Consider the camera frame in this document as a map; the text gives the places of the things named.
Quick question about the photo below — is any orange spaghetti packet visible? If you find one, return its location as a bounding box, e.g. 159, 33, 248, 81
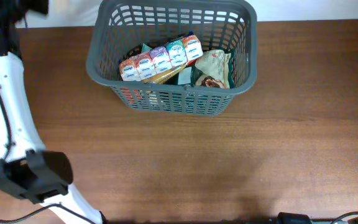
142, 60, 194, 84

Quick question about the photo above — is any green Nescafe coffee bag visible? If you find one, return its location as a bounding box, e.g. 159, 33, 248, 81
172, 49, 236, 90

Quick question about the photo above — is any Kleenex tissue multipack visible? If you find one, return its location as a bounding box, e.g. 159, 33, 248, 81
119, 32, 203, 82

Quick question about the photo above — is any teal torn wrapper piece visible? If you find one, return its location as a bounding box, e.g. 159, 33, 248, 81
141, 44, 152, 53

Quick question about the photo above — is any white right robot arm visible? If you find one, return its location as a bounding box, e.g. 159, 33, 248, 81
276, 212, 358, 224

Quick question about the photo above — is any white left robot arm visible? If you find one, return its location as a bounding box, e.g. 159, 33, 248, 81
0, 0, 106, 223

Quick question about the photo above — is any grey plastic basket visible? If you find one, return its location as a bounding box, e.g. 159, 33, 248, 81
86, 0, 257, 115

